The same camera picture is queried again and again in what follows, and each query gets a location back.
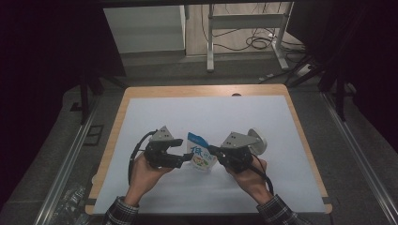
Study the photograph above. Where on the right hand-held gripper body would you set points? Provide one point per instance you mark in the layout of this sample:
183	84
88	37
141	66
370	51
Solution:
237	150

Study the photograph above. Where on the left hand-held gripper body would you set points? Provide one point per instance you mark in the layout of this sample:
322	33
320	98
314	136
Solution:
159	146

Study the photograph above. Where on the white bowl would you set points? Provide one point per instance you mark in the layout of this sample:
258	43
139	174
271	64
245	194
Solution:
259	142

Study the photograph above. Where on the person's right hand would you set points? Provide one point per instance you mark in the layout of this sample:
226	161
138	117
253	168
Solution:
250	181

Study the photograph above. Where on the person's left hand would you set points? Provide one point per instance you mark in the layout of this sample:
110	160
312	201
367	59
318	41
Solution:
144	178

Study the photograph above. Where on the white table mat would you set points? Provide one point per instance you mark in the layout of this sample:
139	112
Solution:
203	115

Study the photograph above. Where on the black stand leg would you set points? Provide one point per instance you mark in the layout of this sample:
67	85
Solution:
84	97
339	93

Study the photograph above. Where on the white power strip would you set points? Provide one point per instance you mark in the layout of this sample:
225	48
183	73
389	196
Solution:
303	70

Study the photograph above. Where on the clear plastic bag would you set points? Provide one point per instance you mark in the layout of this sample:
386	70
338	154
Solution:
72	206

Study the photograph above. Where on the white cabinet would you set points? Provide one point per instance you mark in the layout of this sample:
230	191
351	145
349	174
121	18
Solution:
144	29

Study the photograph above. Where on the aluminium rail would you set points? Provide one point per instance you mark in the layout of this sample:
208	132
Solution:
359	156
67	162

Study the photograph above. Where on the white metal stand frame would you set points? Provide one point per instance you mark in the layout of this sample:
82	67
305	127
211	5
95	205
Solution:
247	22

